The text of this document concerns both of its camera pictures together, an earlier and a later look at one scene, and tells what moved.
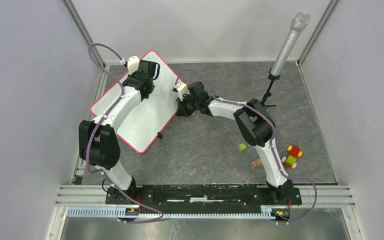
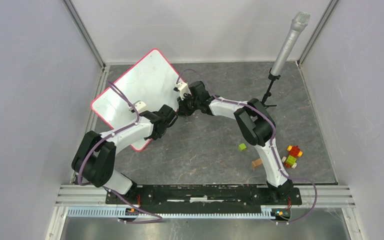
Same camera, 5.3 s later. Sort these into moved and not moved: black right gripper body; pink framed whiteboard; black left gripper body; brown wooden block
Moved: black left gripper body
Not moved: black right gripper body; pink framed whiteboard; brown wooden block
